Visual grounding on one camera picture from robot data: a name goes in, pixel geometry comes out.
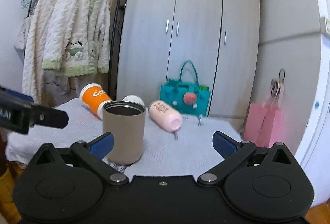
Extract grey patterned table cloth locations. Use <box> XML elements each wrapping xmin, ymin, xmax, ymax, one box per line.
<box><xmin>5</xmin><ymin>98</ymin><xmax>241</xmax><ymax>179</ymax></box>

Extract yellow bin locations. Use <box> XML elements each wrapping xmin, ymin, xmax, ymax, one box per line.
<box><xmin>1</xmin><ymin>166</ymin><xmax>22</xmax><ymax>224</ymax></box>

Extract teal felt handbag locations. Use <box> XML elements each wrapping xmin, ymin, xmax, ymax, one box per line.
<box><xmin>160</xmin><ymin>60</ymin><xmax>211</xmax><ymax>117</ymax></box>

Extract white fluffy robe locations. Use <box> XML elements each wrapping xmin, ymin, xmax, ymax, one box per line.
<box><xmin>21</xmin><ymin>0</ymin><xmax>57</xmax><ymax>104</ymax></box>

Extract pink bottle cup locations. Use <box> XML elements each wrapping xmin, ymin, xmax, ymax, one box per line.
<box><xmin>148</xmin><ymin>100</ymin><xmax>182</xmax><ymax>133</ymax></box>

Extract white green knit cardigan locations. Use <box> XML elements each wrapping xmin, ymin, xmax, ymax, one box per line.
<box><xmin>42</xmin><ymin>0</ymin><xmax>110</xmax><ymax>77</ymax></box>

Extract grey wooden wardrobe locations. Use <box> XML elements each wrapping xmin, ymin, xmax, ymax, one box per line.
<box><xmin>116</xmin><ymin>0</ymin><xmax>260</xmax><ymax>119</ymax></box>

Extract white door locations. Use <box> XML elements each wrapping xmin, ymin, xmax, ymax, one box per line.
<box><xmin>293</xmin><ymin>0</ymin><xmax>330</xmax><ymax>208</ymax></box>

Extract white floral paper cup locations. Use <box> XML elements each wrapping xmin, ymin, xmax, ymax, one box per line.
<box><xmin>122</xmin><ymin>95</ymin><xmax>145</xmax><ymax>107</ymax></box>

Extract black hair ties on hook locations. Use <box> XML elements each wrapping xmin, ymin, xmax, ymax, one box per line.
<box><xmin>270</xmin><ymin>68</ymin><xmax>286</xmax><ymax>100</ymax></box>

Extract pink paper shopping bag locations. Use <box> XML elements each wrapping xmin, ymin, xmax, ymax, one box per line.
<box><xmin>243</xmin><ymin>81</ymin><xmax>284</xmax><ymax>149</ymax></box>

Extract orange paper cup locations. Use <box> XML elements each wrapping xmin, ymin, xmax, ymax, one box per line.
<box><xmin>79</xmin><ymin>83</ymin><xmax>112</xmax><ymax>120</ymax></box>

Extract taupe metal tumbler cup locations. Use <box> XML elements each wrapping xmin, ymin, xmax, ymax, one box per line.
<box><xmin>102</xmin><ymin>101</ymin><xmax>145</xmax><ymax>165</ymax></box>

